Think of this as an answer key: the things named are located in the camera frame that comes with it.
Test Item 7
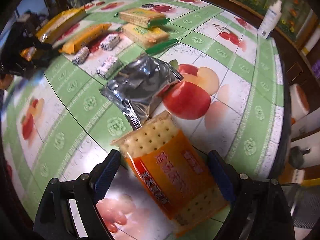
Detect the orange soda cracker pack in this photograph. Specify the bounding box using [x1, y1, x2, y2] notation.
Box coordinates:
[111, 111, 227, 236]

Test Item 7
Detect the yellow biscuit pack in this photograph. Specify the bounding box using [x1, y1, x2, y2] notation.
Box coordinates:
[59, 23, 112, 55]

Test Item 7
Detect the left hand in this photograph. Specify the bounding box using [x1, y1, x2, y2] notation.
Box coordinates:
[0, 74, 14, 90]

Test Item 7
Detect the small orange snack packet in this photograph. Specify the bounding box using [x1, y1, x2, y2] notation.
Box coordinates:
[20, 47, 37, 61]

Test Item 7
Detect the yellow cardboard box tray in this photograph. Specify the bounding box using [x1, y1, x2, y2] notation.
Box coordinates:
[36, 8, 87, 44]

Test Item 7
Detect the white blue candy left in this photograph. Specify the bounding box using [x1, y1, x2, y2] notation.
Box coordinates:
[72, 46, 90, 66]

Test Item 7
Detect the white blue candy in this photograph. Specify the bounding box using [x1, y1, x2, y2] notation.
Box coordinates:
[96, 56, 122, 80]
[99, 34, 120, 51]
[72, 46, 90, 66]

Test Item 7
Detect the white blue candy right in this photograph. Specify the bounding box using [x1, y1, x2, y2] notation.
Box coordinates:
[96, 56, 122, 80]

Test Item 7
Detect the white blue candy far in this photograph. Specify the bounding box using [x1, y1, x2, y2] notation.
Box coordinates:
[99, 34, 120, 51]

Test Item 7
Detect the white red stool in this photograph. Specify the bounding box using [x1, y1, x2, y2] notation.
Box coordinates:
[290, 83, 310, 122]

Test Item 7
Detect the large silver foil bag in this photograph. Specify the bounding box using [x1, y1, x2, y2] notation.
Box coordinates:
[100, 54, 183, 130]

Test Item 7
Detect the fruit pattern tablecloth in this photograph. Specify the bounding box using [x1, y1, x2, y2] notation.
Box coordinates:
[2, 0, 285, 239]

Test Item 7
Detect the green cracker pack far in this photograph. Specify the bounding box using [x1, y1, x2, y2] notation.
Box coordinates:
[115, 8, 170, 29]

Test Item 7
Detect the green cracker pack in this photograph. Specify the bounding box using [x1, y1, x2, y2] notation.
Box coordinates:
[121, 23, 178, 55]
[115, 8, 170, 29]

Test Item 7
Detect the green cracker pack near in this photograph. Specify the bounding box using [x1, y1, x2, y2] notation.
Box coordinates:
[121, 23, 178, 55]

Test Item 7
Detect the white spray bottle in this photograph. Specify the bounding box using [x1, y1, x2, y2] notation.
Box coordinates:
[257, 0, 282, 39]

